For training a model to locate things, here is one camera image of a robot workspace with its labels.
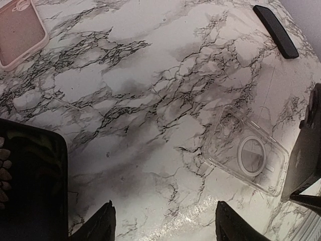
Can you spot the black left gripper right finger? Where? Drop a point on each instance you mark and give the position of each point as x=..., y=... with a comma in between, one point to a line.
x=231, y=226

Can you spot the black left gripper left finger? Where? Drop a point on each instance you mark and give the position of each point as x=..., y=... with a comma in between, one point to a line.
x=101, y=226

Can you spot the black phone case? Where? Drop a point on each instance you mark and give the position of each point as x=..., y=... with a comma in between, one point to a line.
x=276, y=30

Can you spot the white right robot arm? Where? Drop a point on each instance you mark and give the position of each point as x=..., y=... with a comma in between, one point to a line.
x=304, y=162

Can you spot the pink phone case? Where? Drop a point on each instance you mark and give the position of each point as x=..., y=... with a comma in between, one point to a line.
x=22, y=33

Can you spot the black square patterned plate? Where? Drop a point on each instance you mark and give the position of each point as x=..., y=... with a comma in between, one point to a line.
x=34, y=168

